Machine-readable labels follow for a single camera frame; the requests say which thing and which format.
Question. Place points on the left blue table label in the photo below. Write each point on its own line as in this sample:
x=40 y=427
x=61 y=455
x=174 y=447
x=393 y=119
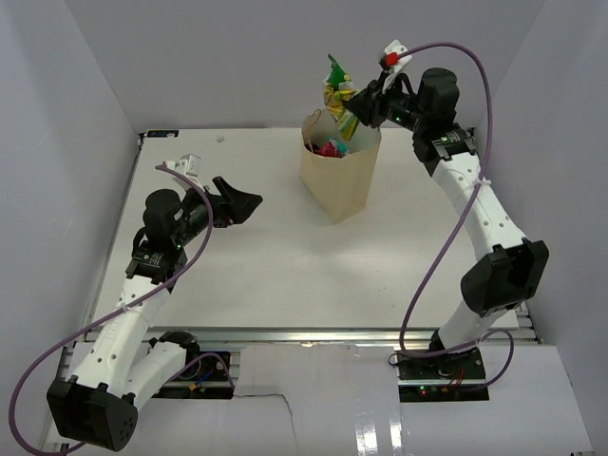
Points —
x=162 y=133

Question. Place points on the aluminium front rail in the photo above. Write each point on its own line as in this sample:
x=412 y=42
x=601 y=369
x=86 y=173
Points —
x=234 y=339

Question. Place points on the green yellow snack bag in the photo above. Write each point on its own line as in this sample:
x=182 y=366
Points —
x=337 y=89

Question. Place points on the beige paper bag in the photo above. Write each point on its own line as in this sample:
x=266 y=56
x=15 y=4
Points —
x=340 y=185

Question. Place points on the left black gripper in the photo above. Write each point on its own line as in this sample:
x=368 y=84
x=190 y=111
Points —
x=225 y=214

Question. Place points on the green Fox's mint candy bag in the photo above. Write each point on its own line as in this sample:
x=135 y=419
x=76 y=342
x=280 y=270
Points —
x=343 y=148

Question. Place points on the red small snack packet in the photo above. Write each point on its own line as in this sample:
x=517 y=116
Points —
x=328 y=150

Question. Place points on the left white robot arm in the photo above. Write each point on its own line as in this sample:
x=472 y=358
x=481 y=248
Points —
x=100 y=402

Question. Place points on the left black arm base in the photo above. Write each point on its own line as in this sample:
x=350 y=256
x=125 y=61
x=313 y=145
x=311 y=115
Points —
x=208 y=371

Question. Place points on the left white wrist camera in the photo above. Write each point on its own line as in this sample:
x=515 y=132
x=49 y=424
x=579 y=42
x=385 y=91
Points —
x=184 y=171

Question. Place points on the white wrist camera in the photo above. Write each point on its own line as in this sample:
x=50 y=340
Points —
x=184 y=171
x=393 y=62

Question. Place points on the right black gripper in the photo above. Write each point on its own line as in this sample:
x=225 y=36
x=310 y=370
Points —
x=368 y=111

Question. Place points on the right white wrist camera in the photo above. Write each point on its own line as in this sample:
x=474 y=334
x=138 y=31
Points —
x=393 y=62

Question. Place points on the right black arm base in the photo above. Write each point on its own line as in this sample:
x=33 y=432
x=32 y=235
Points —
x=439 y=375

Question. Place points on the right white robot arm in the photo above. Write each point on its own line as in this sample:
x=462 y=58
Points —
x=509 y=266

